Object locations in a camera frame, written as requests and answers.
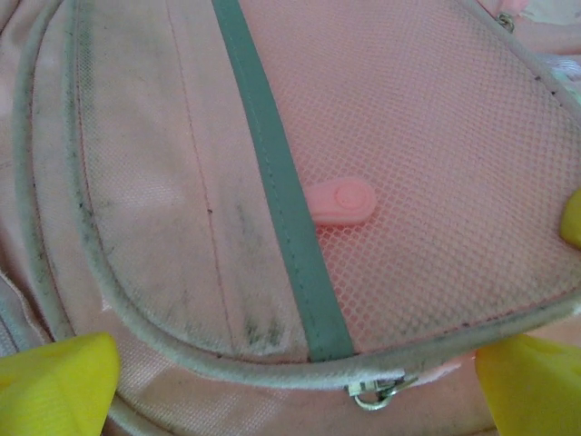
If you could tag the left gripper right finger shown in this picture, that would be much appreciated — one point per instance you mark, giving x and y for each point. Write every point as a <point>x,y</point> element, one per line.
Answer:
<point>540,390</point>

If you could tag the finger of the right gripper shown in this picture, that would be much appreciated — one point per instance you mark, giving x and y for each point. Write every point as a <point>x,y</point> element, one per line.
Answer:
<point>573,222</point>

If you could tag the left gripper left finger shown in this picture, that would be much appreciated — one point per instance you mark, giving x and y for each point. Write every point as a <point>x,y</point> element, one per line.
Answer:
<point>54,390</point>

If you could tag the pink backpack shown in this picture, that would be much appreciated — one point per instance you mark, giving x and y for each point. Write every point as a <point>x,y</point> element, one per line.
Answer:
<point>227,181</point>

